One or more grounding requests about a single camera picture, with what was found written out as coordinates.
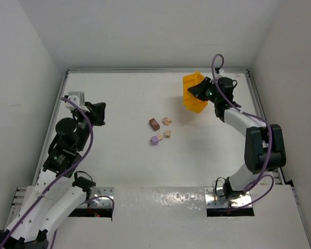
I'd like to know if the yellow plastic bin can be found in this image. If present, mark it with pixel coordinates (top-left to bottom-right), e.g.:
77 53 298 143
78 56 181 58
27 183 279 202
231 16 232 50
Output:
182 71 208 114

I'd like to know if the purple wood cube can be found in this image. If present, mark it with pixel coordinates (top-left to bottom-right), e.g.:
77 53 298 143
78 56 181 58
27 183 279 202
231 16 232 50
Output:
151 135 160 145

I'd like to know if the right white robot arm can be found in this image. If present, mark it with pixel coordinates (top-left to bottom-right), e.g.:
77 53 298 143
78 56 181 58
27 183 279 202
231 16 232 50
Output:
182 72 286 199

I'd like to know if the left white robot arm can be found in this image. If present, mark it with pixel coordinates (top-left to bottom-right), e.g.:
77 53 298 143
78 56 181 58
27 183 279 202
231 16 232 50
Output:
0 102 106 248

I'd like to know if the beige windowed wood block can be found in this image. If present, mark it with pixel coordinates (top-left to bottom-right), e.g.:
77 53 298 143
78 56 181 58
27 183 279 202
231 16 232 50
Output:
164 130 172 138

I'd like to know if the brown wood block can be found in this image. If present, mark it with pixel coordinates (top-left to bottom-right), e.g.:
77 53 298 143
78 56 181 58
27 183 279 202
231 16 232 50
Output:
149 118 160 131

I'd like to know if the wooden helicopter toy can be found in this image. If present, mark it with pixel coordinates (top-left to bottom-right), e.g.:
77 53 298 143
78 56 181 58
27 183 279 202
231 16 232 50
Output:
162 117 172 126

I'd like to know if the white front cover board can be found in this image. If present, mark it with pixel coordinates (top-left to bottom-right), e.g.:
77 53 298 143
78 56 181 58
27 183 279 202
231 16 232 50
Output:
54 185 309 248

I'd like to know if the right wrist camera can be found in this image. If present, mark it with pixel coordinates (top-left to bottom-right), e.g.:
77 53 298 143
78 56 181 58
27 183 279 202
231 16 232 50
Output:
215 67 226 79

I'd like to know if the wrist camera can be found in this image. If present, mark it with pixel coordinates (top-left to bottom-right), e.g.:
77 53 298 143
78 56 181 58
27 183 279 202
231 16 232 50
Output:
61 91 87 111
215 67 226 79

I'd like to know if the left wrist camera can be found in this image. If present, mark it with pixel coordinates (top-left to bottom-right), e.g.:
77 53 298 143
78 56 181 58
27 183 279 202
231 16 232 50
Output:
61 91 87 111

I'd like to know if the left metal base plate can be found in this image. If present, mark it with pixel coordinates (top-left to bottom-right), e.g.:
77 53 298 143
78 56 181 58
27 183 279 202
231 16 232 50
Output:
86 187 115 209

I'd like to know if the metal base plate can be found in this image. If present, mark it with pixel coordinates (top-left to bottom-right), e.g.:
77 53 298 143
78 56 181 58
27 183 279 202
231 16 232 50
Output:
86 187 115 209
204 187 252 210

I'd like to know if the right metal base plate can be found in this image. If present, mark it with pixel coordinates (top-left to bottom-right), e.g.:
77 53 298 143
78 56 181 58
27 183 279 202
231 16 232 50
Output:
204 187 252 210

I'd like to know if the aluminium table frame rail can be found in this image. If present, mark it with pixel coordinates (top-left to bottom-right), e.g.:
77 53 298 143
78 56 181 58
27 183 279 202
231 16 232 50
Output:
8 67 300 221

